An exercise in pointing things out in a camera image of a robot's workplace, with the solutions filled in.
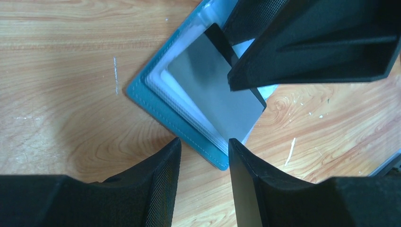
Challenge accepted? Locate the teal leather card holder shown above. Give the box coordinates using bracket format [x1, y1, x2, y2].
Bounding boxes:
[126, 0, 279, 172]

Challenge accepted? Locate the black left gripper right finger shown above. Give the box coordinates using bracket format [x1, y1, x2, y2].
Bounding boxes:
[228, 139, 401, 227]

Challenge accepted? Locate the black credit card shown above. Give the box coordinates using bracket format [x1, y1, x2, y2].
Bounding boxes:
[167, 23, 266, 143]

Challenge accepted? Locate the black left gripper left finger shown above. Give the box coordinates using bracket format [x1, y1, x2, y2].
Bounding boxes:
[0, 138, 182, 227]

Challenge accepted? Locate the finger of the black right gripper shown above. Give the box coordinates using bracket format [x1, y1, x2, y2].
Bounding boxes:
[223, 0, 288, 45]
[227, 0, 401, 91]

